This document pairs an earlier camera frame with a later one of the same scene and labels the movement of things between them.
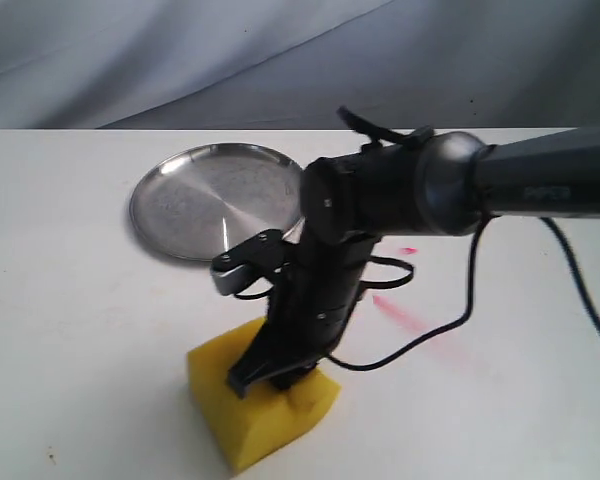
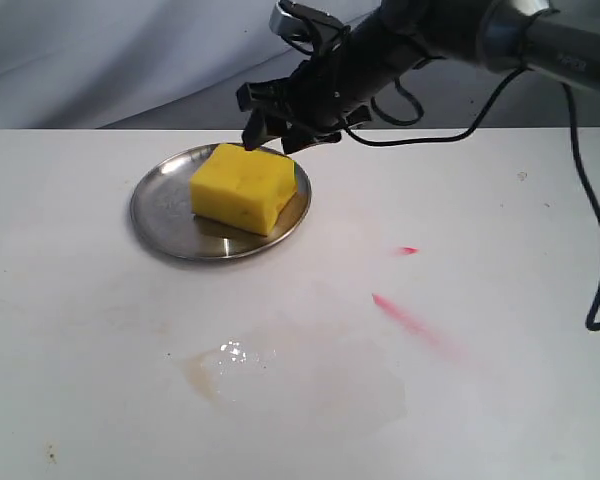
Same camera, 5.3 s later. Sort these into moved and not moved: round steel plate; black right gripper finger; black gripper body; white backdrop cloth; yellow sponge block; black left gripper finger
Moved: black gripper body; black left gripper finger; black right gripper finger; yellow sponge block
Not moved: round steel plate; white backdrop cloth
